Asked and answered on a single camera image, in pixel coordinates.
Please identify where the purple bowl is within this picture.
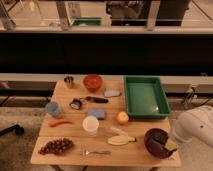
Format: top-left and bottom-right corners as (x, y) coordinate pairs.
(144, 128), (176, 159)

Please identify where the grey whiteboard eraser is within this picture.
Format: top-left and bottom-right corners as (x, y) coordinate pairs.
(104, 89), (121, 98)

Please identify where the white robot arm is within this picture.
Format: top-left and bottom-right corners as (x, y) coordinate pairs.
(165, 105), (213, 149)

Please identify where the red bowl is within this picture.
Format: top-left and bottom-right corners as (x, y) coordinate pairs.
(83, 74), (103, 92)

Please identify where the yellow banana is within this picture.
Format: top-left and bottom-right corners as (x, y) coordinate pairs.
(107, 135), (136, 146)

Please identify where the red yellow apple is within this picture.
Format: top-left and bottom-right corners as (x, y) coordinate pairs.
(116, 111), (129, 125)

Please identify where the green plastic tray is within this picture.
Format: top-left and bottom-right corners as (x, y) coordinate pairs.
(124, 76), (171, 119)

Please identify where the blue sponge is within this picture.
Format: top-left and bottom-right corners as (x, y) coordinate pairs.
(87, 109), (106, 120)

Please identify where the white plastic cup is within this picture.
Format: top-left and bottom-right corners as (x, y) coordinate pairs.
(82, 116), (99, 136)

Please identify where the wooden table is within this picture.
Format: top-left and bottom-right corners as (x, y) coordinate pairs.
(31, 80), (181, 167)

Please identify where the metal fork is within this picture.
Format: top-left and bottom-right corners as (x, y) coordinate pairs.
(80, 149), (111, 156)

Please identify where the bunch of dark grapes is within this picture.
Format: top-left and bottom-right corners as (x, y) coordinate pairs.
(38, 138), (74, 155)

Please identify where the small metal cup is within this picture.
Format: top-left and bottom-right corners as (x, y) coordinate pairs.
(64, 76), (74, 89)

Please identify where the blue plastic cup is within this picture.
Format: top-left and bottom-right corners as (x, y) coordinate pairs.
(45, 101), (61, 118)

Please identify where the green box in background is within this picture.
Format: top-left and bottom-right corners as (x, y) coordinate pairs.
(73, 17), (101, 26)

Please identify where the black handled tool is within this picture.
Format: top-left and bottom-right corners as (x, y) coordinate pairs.
(85, 96), (109, 103)

